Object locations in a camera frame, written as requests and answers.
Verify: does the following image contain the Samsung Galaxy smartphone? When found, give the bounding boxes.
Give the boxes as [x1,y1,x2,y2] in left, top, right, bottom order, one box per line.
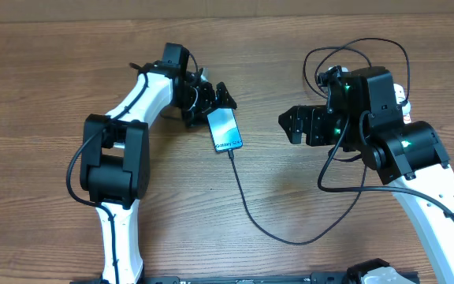
[207,108,243,152]

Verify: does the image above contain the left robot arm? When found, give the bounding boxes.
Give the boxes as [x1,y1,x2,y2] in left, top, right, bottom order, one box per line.
[65,43,237,283]

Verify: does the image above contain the cardboard wall panel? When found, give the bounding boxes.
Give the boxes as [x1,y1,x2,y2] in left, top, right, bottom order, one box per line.
[0,0,454,23]

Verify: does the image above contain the black USB charging cable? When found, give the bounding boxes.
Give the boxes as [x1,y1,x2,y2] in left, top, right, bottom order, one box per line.
[227,37,411,246]

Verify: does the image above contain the black right camera cable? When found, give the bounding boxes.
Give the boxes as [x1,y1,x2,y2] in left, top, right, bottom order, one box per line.
[316,110,454,269]

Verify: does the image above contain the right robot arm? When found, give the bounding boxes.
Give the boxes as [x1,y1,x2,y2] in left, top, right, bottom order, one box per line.
[278,66,454,283]

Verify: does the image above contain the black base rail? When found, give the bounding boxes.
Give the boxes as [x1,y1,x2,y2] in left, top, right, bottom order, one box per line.
[69,270,421,284]

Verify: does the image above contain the white power strip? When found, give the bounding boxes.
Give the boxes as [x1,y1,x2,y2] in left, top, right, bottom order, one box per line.
[393,84,411,124]

